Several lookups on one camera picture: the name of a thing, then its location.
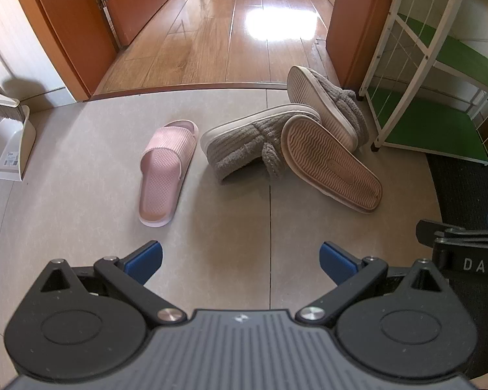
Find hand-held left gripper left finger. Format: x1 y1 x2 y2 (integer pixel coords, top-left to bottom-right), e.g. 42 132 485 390
40 240 188 326

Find orange wooden door jamb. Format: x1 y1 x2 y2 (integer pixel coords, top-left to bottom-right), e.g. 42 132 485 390
325 0 403 91
6 0 119 103

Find white hand broom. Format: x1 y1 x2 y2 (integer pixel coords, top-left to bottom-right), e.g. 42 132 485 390
0 65 31 121

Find white dustpan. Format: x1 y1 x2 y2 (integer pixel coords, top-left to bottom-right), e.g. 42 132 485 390
0 106 37 182

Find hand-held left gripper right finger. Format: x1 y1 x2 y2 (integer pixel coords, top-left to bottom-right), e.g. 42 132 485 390
295 241 450 328

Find pink rubber slipper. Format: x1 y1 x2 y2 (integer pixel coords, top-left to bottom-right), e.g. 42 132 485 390
138 120 199 227
280 114 383 214

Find grey fluffy slipper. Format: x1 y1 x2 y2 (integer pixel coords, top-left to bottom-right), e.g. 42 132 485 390
200 103 322 182
287 65 369 153

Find white shoe rack green shelves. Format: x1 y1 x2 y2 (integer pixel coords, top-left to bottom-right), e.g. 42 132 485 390
359 0 488 167

